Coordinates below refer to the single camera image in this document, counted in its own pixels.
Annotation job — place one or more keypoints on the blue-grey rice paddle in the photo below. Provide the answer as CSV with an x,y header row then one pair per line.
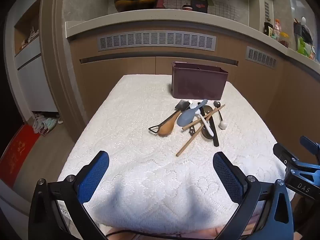
x,y
187,118

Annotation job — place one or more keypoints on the black spatula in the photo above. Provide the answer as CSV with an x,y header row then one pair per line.
x,y
181,105

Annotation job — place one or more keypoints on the translucent brown plastic spoon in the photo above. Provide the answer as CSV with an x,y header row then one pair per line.
x,y
207,133
213,132

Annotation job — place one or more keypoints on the pale slippers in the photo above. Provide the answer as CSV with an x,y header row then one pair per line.
x,y
45,123

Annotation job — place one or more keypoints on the white wall switch panel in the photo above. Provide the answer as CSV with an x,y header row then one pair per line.
x,y
267,9

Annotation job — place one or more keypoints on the red floor mat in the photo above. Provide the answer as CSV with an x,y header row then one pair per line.
x,y
17,152

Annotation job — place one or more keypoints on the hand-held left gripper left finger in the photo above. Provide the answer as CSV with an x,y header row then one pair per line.
x,y
93,175

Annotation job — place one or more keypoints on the clear bottle with orange cap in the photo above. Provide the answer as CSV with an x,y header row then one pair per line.
x,y
276,28

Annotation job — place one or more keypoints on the grey shelf unit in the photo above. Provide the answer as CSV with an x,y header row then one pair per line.
x,y
30,62

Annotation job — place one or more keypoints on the wooden spoon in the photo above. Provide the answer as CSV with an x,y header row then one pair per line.
x,y
168,126

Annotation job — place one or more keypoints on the dark food packet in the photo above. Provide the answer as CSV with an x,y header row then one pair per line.
x,y
268,28

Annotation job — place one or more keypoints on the small red pot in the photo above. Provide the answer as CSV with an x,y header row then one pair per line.
x,y
186,7

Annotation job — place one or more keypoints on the white plastic spoon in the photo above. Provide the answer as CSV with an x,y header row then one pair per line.
x,y
206,126

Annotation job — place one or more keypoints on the maroon plastic utensil holder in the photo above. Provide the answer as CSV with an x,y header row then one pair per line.
x,y
198,82

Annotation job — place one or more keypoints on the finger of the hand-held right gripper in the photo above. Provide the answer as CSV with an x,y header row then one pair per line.
x,y
285,153
310,143

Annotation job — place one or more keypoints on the dark spoon with white knob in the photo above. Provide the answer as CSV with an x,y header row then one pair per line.
x,y
220,116

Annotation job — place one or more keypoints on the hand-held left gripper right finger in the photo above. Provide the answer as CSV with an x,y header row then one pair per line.
x,y
227,177

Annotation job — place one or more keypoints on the jar with yellow lid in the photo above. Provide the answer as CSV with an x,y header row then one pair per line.
x,y
284,40

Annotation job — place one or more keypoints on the kitchen counter with wooden cabinets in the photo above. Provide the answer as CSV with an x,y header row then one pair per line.
x,y
140,70

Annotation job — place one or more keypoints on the long grey vent grille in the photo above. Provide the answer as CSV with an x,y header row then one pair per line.
x,y
156,40

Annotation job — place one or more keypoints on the black bag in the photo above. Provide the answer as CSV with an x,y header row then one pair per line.
x,y
302,31

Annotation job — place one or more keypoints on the short grey vent grille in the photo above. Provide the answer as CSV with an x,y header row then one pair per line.
x,y
261,57

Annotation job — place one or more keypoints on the wooden chopstick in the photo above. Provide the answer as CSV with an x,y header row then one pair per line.
x,y
186,146
212,113

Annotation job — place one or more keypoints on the green packets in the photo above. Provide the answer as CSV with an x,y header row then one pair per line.
x,y
305,48

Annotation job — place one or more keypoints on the white textured tablecloth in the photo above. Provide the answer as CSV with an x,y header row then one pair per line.
x,y
155,170

